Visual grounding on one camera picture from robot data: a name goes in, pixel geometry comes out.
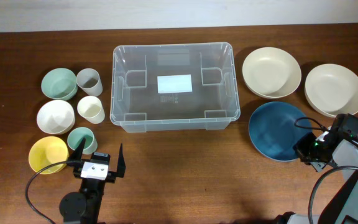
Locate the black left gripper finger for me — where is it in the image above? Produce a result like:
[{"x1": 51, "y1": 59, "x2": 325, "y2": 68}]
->
[
  {"x1": 116, "y1": 144, "x2": 126, "y2": 178},
  {"x1": 69, "y1": 138, "x2": 86, "y2": 161}
]

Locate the yellow bowl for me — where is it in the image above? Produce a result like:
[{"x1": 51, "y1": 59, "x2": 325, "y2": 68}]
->
[{"x1": 28, "y1": 136, "x2": 69, "y2": 172}]

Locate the blue plate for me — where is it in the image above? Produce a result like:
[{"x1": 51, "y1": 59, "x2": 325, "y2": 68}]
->
[{"x1": 249, "y1": 101, "x2": 311, "y2": 162}]

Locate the cream plate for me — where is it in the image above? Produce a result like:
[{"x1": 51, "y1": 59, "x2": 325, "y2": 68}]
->
[
  {"x1": 305, "y1": 63, "x2": 358, "y2": 118},
  {"x1": 242, "y1": 47, "x2": 301, "y2": 99}
]

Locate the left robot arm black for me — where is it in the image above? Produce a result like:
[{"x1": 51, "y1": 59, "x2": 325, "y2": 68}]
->
[{"x1": 59, "y1": 138, "x2": 126, "y2": 223}]

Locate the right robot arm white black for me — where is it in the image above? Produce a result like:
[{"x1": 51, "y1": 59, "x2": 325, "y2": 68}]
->
[{"x1": 273, "y1": 114, "x2": 358, "y2": 224}]

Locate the clear plastic storage container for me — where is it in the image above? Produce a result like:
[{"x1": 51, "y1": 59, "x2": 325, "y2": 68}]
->
[{"x1": 109, "y1": 42, "x2": 241, "y2": 133}]

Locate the white label in container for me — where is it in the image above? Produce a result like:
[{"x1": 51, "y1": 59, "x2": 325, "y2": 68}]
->
[{"x1": 157, "y1": 74, "x2": 193, "y2": 94}]

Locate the green cup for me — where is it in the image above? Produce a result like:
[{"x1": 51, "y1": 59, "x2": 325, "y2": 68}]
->
[{"x1": 67, "y1": 127, "x2": 98, "y2": 154}]

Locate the white bowl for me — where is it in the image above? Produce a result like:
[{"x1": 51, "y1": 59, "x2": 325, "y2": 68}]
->
[{"x1": 37, "y1": 100, "x2": 75, "y2": 134}]

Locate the cream cup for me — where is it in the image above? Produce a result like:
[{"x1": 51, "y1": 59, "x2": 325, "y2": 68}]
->
[{"x1": 77, "y1": 96, "x2": 105, "y2": 124}]

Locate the green bowl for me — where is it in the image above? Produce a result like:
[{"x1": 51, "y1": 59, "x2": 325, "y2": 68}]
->
[{"x1": 41, "y1": 68, "x2": 78, "y2": 101}]

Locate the grey cup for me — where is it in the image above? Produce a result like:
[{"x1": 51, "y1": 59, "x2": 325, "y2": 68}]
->
[{"x1": 76, "y1": 68, "x2": 103, "y2": 96}]

